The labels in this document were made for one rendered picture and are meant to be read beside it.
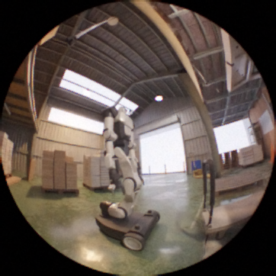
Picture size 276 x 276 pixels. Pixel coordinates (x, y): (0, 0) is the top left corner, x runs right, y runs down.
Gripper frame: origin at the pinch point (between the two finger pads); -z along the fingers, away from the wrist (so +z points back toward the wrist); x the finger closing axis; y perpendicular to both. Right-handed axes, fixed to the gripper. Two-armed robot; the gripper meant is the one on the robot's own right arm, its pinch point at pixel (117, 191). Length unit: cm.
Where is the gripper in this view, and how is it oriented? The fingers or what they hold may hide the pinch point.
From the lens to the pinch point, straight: 83.9
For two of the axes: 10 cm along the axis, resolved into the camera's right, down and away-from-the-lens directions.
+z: -2.3, -9.0, 3.7
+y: 4.0, 2.5, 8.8
